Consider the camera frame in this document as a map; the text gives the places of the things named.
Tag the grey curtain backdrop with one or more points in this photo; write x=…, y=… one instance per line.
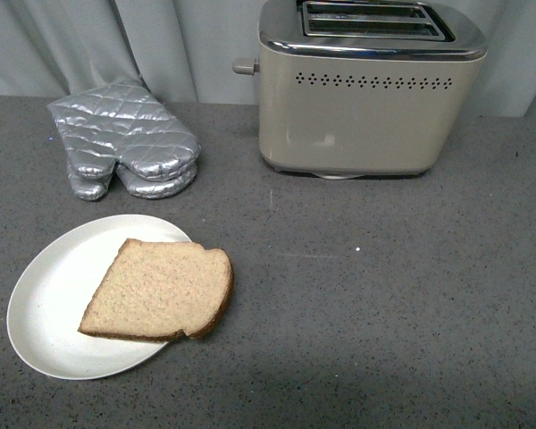
x=183, y=50

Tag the silver quilted oven mitt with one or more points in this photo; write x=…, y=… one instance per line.
x=122, y=124
x=95, y=189

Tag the beige two-slot toaster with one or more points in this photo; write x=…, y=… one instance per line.
x=360, y=88

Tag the lower silver quilted oven mitt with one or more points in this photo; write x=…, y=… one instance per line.
x=95, y=189

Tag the brown bread slice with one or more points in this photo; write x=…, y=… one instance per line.
x=160, y=291

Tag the upper silver quilted oven mitt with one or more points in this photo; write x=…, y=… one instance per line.
x=122, y=124

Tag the white round plate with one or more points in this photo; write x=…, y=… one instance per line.
x=50, y=297

